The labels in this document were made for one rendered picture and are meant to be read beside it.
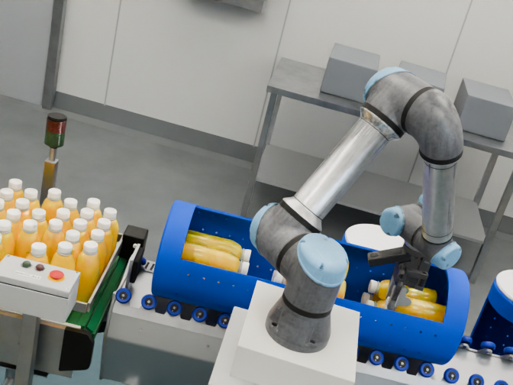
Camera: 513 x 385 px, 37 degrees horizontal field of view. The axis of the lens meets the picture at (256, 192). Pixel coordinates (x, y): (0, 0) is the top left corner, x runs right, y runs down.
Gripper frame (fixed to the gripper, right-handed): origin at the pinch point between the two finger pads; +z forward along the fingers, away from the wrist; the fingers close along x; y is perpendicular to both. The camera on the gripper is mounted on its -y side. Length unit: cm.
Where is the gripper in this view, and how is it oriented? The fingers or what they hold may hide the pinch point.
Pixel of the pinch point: (387, 303)
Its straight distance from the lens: 225.4
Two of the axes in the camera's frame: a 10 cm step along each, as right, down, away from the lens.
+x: 0.8, -4.2, 9.0
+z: -2.2, 8.8, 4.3
